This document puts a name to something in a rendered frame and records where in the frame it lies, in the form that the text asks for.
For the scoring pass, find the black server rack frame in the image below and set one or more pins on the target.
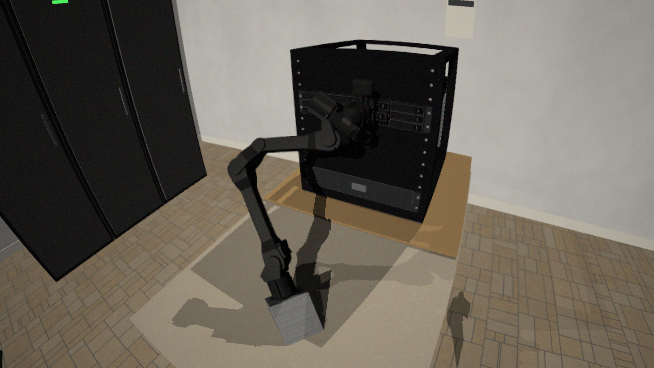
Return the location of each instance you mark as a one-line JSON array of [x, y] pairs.
[[391, 173]]

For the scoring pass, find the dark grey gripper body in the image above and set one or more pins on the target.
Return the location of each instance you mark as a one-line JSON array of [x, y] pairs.
[[363, 88]]

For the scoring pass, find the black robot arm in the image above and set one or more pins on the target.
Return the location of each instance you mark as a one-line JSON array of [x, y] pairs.
[[242, 172]]

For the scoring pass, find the light brown wooden board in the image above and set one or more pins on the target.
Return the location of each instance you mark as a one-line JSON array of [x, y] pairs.
[[440, 231]]

